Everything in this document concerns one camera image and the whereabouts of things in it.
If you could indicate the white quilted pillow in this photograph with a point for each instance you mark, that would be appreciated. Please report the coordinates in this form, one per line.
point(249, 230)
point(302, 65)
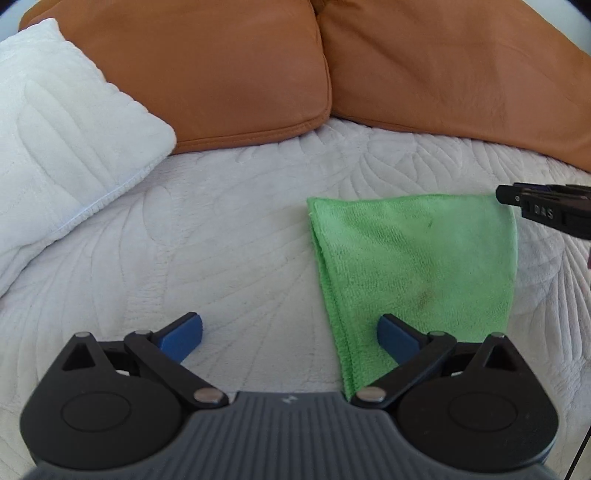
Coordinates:
point(60, 138)

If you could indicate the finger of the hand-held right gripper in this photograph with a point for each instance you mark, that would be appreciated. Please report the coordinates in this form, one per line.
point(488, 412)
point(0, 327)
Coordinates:
point(509, 194)
point(538, 187)

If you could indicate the white quilted blanket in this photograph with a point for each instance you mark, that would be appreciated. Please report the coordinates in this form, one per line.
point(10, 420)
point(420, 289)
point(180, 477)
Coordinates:
point(207, 258)

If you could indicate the brown leather cushion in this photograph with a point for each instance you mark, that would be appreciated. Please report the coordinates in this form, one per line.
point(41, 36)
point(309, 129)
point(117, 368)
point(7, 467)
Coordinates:
point(461, 69)
point(207, 69)

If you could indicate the green microfiber towel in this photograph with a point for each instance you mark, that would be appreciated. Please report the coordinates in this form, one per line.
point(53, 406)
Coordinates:
point(415, 267)

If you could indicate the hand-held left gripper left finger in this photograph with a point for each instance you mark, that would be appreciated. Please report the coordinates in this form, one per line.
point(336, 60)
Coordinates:
point(180, 339)

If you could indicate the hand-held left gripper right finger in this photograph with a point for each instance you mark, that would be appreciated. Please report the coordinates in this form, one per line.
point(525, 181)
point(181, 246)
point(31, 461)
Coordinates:
point(398, 339)

